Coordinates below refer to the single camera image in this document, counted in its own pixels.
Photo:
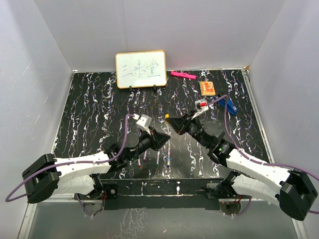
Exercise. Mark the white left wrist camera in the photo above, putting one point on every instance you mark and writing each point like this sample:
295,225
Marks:
144,121

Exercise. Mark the white board with yellow frame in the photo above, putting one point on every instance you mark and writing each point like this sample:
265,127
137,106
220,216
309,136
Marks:
141,69

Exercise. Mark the white pen green tip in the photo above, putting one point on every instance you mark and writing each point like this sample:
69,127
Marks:
158,158

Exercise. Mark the black front mounting rail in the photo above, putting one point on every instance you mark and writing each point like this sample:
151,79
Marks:
161,194

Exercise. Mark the white pen purple tip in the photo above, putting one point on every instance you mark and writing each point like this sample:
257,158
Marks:
145,155

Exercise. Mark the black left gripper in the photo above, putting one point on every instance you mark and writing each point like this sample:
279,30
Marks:
160,138

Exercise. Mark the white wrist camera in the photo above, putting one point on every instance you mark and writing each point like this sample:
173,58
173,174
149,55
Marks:
144,121
201,105

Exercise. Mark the blue stapler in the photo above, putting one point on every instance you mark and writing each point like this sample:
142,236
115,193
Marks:
231,108

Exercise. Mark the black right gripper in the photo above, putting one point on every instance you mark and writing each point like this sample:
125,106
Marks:
178,123

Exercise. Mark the orange spiral notebook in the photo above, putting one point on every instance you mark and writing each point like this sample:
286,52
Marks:
207,88

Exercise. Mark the white pen blue tip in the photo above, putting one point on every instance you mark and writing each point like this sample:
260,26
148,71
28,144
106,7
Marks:
168,157

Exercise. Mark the white pen yellow tip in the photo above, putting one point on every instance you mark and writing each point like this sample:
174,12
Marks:
168,132

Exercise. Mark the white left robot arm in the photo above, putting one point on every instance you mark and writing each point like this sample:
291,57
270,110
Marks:
49,176

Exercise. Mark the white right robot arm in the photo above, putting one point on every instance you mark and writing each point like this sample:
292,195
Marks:
291,190

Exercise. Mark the pink plastic clip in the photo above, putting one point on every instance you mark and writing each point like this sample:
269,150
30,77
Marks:
183,75

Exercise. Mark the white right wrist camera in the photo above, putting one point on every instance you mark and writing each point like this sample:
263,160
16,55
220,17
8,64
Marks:
201,105

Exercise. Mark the white pen red tip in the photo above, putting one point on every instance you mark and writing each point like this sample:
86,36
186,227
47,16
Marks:
139,164

